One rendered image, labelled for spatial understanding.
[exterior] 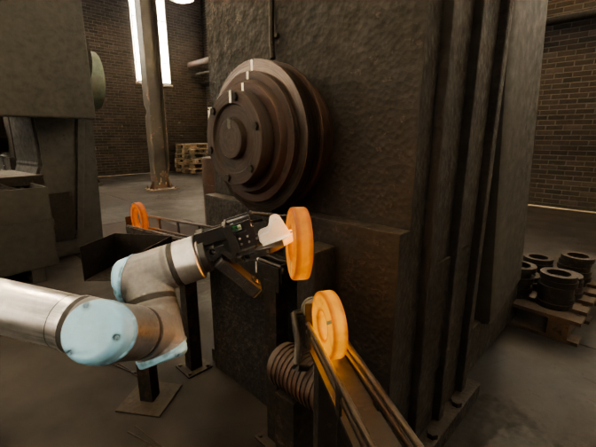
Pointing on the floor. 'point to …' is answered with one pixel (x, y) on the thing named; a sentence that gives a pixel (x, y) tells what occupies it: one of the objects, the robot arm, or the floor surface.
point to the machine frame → (380, 185)
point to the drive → (510, 178)
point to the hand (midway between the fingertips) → (297, 234)
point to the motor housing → (292, 396)
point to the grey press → (51, 113)
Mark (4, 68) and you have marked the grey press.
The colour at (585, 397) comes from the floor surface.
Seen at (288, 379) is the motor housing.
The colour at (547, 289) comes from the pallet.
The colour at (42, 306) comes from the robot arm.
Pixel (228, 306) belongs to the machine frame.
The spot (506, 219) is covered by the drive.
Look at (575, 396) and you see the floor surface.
